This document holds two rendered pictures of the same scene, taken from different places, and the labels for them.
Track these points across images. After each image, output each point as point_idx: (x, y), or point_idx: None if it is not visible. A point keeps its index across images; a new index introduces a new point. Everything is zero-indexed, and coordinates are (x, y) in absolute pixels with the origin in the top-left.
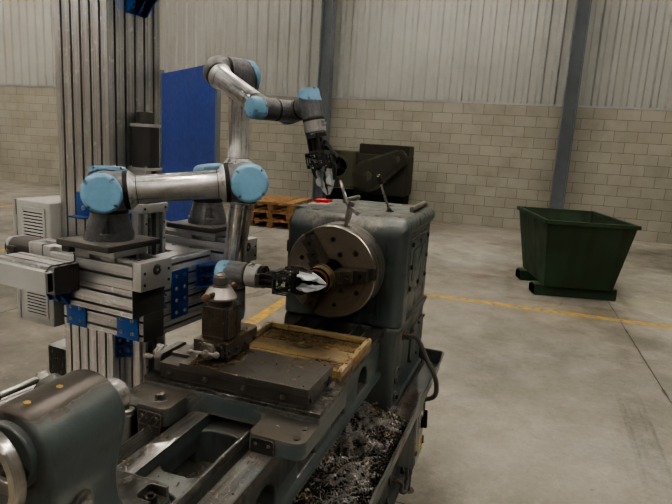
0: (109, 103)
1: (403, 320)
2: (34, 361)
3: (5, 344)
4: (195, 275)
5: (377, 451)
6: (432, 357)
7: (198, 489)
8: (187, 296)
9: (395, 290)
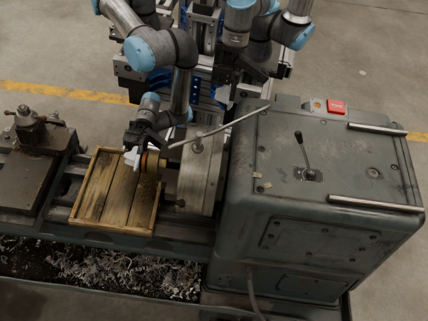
0: None
1: (227, 256)
2: (312, 54)
3: (323, 31)
4: (210, 85)
5: (121, 281)
6: (346, 318)
7: None
8: (197, 95)
9: (219, 232)
